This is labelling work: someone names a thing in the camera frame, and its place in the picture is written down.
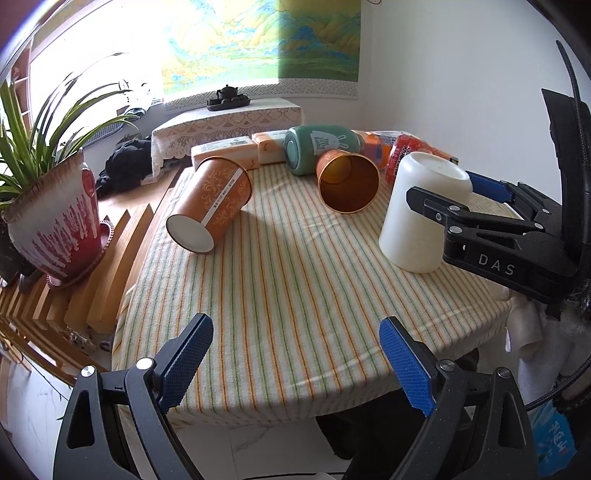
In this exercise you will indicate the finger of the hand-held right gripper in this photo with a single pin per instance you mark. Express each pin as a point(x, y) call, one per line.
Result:
point(489, 188)
point(461, 230)

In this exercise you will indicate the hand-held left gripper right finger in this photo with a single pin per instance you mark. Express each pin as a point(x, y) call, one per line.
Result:
point(406, 369)

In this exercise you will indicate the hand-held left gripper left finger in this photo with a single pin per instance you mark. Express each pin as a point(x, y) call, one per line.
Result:
point(187, 360)

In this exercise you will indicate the white cup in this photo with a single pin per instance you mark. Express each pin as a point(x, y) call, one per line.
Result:
point(411, 235)

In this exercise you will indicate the orange cup with gold inside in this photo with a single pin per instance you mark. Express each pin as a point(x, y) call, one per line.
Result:
point(346, 184)

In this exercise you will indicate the orange patterned paper cup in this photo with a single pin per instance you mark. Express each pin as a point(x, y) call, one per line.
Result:
point(217, 194)

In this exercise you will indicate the red snack packet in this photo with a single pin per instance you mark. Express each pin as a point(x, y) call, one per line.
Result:
point(406, 147)

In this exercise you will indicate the white cloth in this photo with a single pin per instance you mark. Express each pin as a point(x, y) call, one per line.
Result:
point(524, 323)

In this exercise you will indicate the wooden slat bench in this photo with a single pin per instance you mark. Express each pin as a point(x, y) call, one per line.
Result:
point(92, 300)

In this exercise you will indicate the orange plastic bottle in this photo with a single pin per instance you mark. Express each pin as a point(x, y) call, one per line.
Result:
point(376, 147)

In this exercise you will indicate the striped tablecloth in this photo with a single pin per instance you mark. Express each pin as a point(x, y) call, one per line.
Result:
point(295, 286)

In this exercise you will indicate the red flowerpot saucer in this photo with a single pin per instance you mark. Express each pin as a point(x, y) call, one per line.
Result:
point(104, 233)

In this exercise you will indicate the blue plastic bag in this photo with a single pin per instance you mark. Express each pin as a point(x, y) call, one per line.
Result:
point(554, 438)

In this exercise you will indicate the green bottle with rabbit print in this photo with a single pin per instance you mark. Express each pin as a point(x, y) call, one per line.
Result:
point(309, 143)

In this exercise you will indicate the red and white flowerpot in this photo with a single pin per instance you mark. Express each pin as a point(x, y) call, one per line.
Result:
point(55, 221)

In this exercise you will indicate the dark cloth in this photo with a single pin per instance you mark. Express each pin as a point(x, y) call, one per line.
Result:
point(124, 166)

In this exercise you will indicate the small orange patterned box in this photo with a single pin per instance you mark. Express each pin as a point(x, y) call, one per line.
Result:
point(270, 145)

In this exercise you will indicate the large orange patterned box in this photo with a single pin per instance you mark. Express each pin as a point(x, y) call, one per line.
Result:
point(226, 150)

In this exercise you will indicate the lace-covered side table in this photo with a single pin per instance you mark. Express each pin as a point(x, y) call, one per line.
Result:
point(207, 122)

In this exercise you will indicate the black tea tray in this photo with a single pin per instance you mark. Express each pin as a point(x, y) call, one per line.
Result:
point(231, 106)

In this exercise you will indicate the black teapot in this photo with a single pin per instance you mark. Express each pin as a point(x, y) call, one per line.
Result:
point(227, 93)

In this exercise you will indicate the green spider plant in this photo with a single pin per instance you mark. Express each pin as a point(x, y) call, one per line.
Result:
point(18, 138)

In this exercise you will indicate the landscape wall painting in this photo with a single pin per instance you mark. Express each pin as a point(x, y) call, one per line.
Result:
point(258, 41)

